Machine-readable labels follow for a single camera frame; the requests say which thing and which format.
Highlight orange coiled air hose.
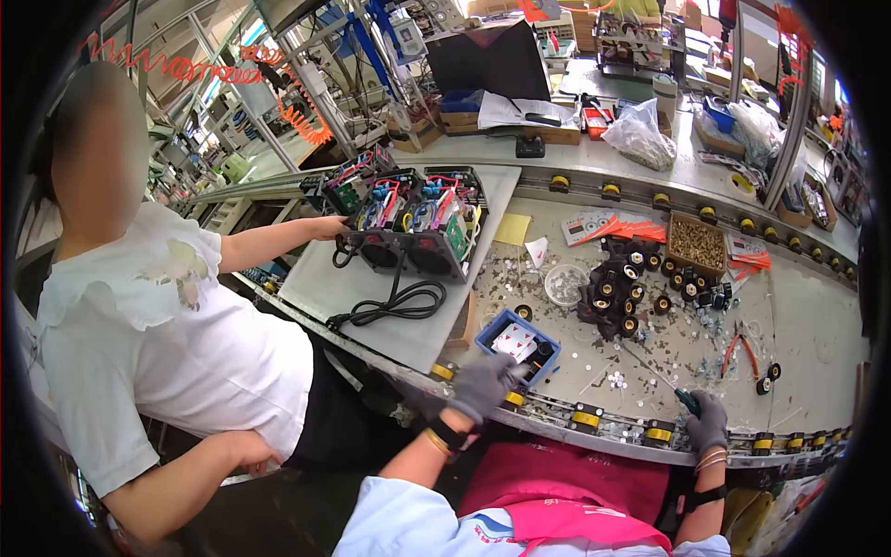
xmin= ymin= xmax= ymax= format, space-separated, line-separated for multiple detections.
xmin=78 ymin=31 xmax=336 ymax=148

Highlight black wrist band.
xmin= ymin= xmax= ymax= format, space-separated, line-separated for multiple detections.
xmin=425 ymin=416 xmax=476 ymax=455
xmin=677 ymin=484 xmax=729 ymax=515

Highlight stack of orange labels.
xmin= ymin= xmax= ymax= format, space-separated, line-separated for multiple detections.
xmin=724 ymin=233 xmax=774 ymax=274
xmin=560 ymin=210 xmax=668 ymax=247

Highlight person's body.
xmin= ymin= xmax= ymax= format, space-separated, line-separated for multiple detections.
xmin=333 ymin=433 xmax=733 ymax=557

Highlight wooden block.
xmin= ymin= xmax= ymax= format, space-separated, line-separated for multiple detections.
xmin=444 ymin=291 xmax=478 ymax=350

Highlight red plastic box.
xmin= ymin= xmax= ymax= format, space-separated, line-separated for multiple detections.
xmin=582 ymin=106 xmax=615 ymax=142

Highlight black power cable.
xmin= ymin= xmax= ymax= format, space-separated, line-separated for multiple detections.
xmin=326 ymin=240 xmax=448 ymax=330

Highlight green handled screwdriver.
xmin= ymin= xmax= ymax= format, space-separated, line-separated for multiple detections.
xmin=618 ymin=343 xmax=703 ymax=419

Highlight brown cardboard box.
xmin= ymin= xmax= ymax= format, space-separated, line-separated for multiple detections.
xmin=386 ymin=111 xmax=444 ymax=155

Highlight person's left fingers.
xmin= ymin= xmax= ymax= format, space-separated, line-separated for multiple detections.
xmin=487 ymin=352 xmax=530 ymax=392

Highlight clear round dish of screws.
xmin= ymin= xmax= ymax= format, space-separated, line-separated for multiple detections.
xmin=543 ymin=263 xmax=590 ymax=308

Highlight blue plastic tray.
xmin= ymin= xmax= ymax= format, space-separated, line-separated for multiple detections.
xmin=475 ymin=308 xmax=562 ymax=388

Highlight open black machine with fan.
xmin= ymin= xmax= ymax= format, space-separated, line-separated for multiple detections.
xmin=301 ymin=145 xmax=399 ymax=218
xmin=337 ymin=167 xmax=427 ymax=274
xmin=400 ymin=166 xmax=490 ymax=285

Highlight black monitor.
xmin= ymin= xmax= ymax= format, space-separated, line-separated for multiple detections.
xmin=424 ymin=19 xmax=553 ymax=103

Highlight person's right fingers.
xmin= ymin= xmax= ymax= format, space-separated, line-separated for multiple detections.
xmin=685 ymin=390 xmax=725 ymax=424

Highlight white paper sheets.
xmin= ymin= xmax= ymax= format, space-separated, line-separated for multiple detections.
xmin=476 ymin=91 xmax=581 ymax=131

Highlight roll of tape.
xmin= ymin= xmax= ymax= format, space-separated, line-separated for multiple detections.
xmin=727 ymin=170 xmax=761 ymax=204

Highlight cardboard box of brass nuts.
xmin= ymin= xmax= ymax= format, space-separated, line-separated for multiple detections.
xmin=664 ymin=211 xmax=729 ymax=281

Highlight red and white label cards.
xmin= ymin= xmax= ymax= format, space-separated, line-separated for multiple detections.
xmin=491 ymin=322 xmax=538 ymax=364

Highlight clear plastic bag of screws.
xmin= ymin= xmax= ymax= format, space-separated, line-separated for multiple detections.
xmin=600 ymin=97 xmax=678 ymax=173

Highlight pile of black round sockets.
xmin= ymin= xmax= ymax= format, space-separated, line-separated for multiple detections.
xmin=576 ymin=235 xmax=733 ymax=342

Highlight conveyor rail with yellow rollers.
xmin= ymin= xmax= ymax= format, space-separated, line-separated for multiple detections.
xmin=511 ymin=167 xmax=860 ymax=283
xmin=426 ymin=361 xmax=853 ymax=469

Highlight yellow paper note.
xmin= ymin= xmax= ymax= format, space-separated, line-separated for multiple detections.
xmin=493 ymin=212 xmax=534 ymax=247

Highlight white cylinder container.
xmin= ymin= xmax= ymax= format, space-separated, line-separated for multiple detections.
xmin=652 ymin=73 xmax=679 ymax=125

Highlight person's left hand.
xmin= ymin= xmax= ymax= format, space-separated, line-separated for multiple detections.
xmin=449 ymin=352 xmax=530 ymax=426

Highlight person's right hand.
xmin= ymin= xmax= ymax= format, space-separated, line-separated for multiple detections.
xmin=685 ymin=390 xmax=729 ymax=459

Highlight red handled pliers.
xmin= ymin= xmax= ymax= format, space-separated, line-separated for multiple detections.
xmin=720 ymin=320 xmax=761 ymax=381

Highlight white foam board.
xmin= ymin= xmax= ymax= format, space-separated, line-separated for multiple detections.
xmin=277 ymin=164 xmax=523 ymax=375

